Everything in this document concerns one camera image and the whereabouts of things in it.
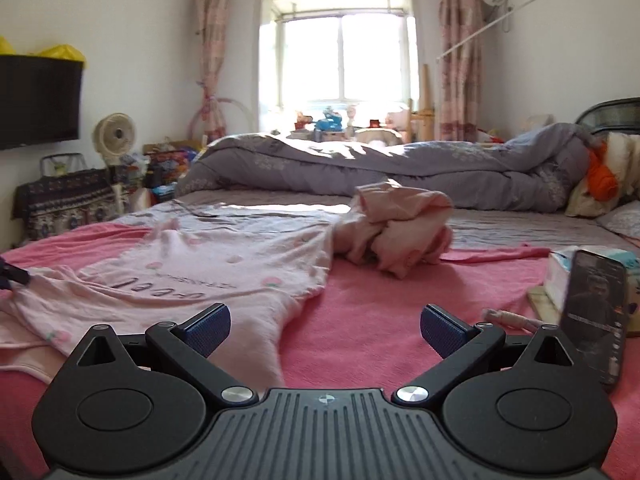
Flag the beige desk fan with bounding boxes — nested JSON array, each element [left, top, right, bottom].
[[92, 112, 138, 216]]

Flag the row of windowsill toys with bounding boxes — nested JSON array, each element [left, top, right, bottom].
[[290, 105, 401, 141]]

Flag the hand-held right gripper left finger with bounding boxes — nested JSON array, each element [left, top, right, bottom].
[[65, 303, 258, 408]]

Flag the orange cloth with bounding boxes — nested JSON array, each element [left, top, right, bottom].
[[586, 144, 621, 201]]

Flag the grey floral quilt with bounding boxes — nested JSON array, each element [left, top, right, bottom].
[[174, 122, 601, 213]]

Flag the pink checked curtain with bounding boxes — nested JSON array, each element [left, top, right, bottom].
[[436, 0, 485, 143], [195, 0, 231, 136]]

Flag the black headboard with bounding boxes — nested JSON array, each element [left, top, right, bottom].
[[574, 97, 640, 136]]

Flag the wooden block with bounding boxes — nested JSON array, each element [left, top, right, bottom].
[[526, 285, 563, 323]]

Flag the yellow plastic bag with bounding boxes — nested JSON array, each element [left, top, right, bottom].
[[0, 35, 87, 68]]

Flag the pink hula hoop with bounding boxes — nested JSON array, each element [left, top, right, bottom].
[[187, 95, 256, 143]]

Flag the black smartphone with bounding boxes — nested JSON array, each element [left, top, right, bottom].
[[557, 249, 630, 393]]

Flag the pink blanket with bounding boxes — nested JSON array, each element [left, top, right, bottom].
[[0, 222, 640, 480]]

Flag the grey floral pillow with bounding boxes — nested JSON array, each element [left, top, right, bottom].
[[595, 200, 640, 251]]

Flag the grey bed sheet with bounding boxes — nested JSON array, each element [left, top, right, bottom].
[[117, 189, 640, 261]]

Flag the black television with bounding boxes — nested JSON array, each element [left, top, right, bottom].
[[0, 54, 83, 151]]

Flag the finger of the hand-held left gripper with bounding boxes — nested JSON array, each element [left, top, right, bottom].
[[0, 256, 29, 291]]

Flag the pink strawberry print shirt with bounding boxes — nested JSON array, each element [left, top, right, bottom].
[[0, 204, 337, 392]]

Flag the crumpled pink pants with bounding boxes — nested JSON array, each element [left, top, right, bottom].
[[334, 182, 455, 281]]

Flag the black cable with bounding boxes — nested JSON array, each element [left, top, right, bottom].
[[172, 200, 218, 218]]

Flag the white baby chair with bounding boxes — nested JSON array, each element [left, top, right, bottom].
[[355, 127, 403, 146]]

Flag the black wire basket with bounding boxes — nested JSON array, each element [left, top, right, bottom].
[[39, 152, 88, 177]]

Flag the tissue pack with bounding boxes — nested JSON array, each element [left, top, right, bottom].
[[544, 246, 640, 336]]

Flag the patterned cloth covered cabinet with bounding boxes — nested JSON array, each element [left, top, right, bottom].
[[12, 169, 132, 241]]

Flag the pile of toys and bags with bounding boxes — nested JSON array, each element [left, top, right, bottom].
[[120, 137, 206, 208]]

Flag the white clothes rail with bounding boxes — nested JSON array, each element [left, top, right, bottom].
[[436, 0, 536, 63]]

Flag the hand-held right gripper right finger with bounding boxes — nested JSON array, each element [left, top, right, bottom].
[[392, 303, 583, 407]]

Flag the wooden easel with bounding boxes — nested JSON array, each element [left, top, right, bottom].
[[407, 64, 437, 143]]

